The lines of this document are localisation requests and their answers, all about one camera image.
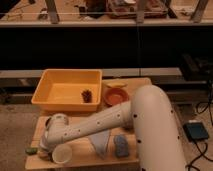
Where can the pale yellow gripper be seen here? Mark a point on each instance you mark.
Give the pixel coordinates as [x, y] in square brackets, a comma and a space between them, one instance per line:
[44, 155]

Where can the green chili pepper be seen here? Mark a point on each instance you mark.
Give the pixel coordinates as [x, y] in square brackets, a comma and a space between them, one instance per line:
[31, 151]

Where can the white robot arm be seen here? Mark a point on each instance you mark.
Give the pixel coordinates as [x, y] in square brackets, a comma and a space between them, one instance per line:
[158, 144]

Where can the yellow plastic tray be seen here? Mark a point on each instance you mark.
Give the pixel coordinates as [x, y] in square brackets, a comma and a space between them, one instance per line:
[60, 89]

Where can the white bowl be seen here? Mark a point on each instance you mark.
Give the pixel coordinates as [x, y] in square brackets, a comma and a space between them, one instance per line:
[62, 154]

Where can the grey triangular cloth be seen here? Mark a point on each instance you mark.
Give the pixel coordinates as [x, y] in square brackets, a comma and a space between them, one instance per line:
[99, 142]

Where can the brown pine cone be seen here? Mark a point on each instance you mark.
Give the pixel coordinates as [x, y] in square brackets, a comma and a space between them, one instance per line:
[87, 96]

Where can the blue sponge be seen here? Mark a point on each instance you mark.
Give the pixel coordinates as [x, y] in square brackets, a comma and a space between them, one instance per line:
[121, 146]

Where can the orange clay plate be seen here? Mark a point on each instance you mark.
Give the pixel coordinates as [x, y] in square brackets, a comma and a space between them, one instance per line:
[114, 96]

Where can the yellow banana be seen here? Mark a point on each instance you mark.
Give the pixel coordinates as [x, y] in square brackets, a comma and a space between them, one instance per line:
[116, 85]

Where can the black box on floor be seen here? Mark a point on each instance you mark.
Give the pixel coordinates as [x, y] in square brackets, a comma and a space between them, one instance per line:
[195, 131]

